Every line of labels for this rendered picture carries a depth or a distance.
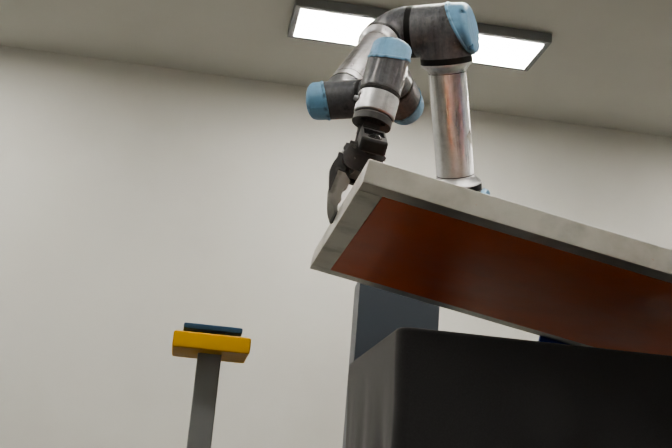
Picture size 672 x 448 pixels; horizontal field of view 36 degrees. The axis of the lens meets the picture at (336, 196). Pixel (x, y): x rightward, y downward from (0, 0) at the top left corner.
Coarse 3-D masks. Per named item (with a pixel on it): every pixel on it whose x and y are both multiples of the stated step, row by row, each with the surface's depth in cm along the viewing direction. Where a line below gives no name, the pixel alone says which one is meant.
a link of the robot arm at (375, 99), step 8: (368, 88) 183; (376, 88) 183; (360, 96) 184; (368, 96) 183; (376, 96) 182; (384, 96) 183; (392, 96) 183; (360, 104) 183; (368, 104) 182; (376, 104) 182; (384, 104) 182; (392, 104) 183; (384, 112) 182; (392, 112) 183; (392, 120) 184
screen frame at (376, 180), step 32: (352, 192) 159; (384, 192) 150; (416, 192) 149; (448, 192) 150; (480, 192) 151; (352, 224) 169; (480, 224) 152; (512, 224) 150; (544, 224) 151; (576, 224) 151; (320, 256) 193; (608, 256) 151; (640, 256) 152; (384, 288) 203
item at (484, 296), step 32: (352, 256) 187; (384, 256) 182; (416, 288) 197; (448, 288) 191; (480, 288) 185; (512, 288) 180; (512, 320) 201; (544, 320) 195; (576, 320) 189; (608, 320) 183
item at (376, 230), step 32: (384, 224) 164; (416, 224) 160; (448, 224) 156; (416, 256) 176; (448, 256) 172; (480, 256) 167; (512, 256) 163; (544, 256) 159; (576, 256) 155; (544, 288) 175; (576, 288) 170; (608, 288) 166; (640, 288) 161; (640, 320) 178
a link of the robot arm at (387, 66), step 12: (372, 48) 188; (384, 48) 186; (396, 48) 186; (408, 48) 187; (372, 60) 186; (384, 60) 185; (396, 60) 185; (408, 60) 187; (372, 72) 185; (384, 72) 184; (396, 72) 185; (408, 72) 189; (372, 84) 183; (384, 84) 183; (396, 84) 184; (408, 84) 189; (396, 96) 184
